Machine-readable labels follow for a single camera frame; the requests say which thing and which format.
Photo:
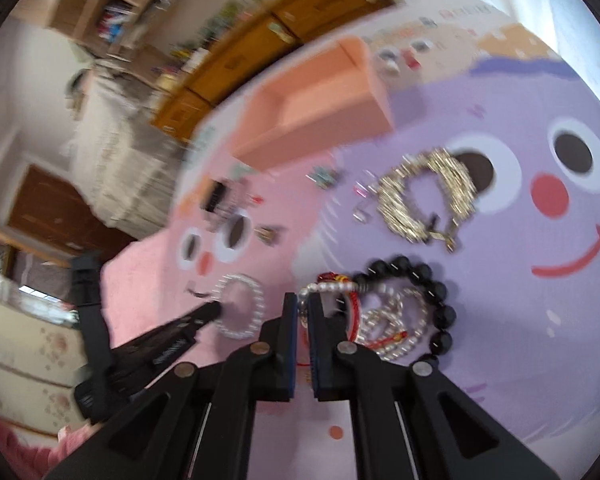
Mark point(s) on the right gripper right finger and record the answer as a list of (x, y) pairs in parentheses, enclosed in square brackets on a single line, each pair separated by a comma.
[(332, 373)]

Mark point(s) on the pink strap smart watch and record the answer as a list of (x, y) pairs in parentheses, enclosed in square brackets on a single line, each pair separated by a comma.
[(226, 197)]

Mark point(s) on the wooden bookshelf hutch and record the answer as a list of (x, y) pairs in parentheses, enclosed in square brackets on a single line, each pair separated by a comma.
[(110, 5)]

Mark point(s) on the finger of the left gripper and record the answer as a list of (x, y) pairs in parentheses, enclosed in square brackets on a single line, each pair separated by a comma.
[(153, 352), (91, 393)]

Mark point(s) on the white lace covered furniture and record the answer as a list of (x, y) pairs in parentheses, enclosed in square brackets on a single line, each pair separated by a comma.
[(123, 167)]

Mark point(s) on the grey flower brooch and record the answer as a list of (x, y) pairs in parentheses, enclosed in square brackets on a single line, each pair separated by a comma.
[(269, 235)]

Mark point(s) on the pink fluffy blanket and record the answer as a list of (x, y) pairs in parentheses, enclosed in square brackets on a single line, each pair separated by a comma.
[(34, 462)]

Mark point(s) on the wooden desk with drawers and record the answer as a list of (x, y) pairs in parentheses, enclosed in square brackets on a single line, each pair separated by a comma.
[(248, 49)]

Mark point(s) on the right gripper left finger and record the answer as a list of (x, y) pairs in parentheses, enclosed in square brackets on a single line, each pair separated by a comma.
[(276, 371)]

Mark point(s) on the teal flower earring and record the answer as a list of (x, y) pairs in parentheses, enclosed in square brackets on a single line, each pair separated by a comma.
[(324, 177)]

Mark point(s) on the cartoon printed table cloth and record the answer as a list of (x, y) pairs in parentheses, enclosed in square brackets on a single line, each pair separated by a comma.
[(525, 278)]

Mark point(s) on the peach plastic tray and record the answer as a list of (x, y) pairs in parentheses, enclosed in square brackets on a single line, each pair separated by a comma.
[(334, 97)]

